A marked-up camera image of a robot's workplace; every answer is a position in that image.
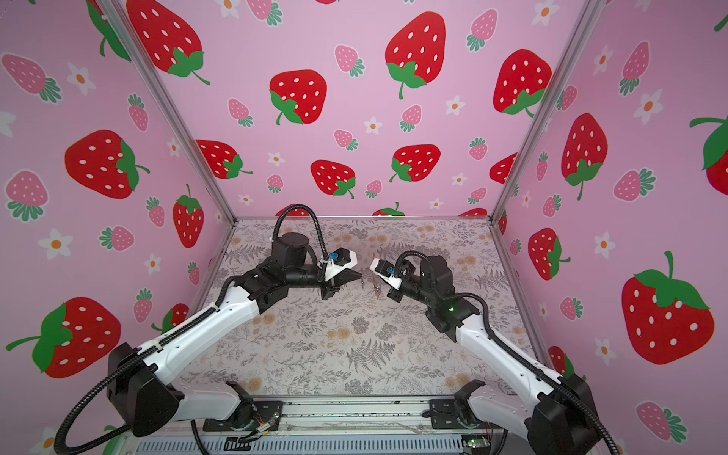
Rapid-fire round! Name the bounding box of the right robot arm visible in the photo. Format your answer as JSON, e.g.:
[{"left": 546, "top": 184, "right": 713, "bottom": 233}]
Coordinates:
[{"left": 371, "top": 251, "right": 606, "bottom": 454}]

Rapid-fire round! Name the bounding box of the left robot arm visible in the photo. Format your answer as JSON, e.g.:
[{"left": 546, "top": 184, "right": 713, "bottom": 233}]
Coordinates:
[{"left": 107, "top": 232, "right": 361, "bottom": 437}]

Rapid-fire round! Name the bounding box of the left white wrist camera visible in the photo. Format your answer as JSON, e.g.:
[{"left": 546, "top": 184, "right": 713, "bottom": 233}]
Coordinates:
[{"left": 322, "top": 248, "right": 358, "bottom": 282}]

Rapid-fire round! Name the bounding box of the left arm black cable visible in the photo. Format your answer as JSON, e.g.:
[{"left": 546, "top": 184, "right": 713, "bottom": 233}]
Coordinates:
[{"left": 271, "top": 204, "right": 331, "bottom": 260}]

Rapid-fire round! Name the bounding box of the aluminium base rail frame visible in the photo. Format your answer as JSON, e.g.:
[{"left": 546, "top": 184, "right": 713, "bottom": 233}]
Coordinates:
[{"left": 110, "top": 393, "right": 598, "bottom": 455}]

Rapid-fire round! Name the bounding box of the right corner aluminium post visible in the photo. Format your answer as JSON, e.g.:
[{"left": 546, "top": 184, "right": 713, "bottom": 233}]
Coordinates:
[{"left": 491, "top": 0, "right": 607, "bottom": 223}]

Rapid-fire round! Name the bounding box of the corner aluminium post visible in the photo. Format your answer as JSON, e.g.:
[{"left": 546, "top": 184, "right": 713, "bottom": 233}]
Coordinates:
[
  {"left": 101, "top": 0, "right": 237, "bottom": 224},
  {"left": 491, "top": 0, "right": 607, "bottom": 223}
]

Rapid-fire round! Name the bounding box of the left corner aluminium post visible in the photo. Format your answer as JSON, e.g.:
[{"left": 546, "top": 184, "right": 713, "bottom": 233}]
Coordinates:
[{"left": 101, "top": 0, "right": 237, "bottom": 224}]

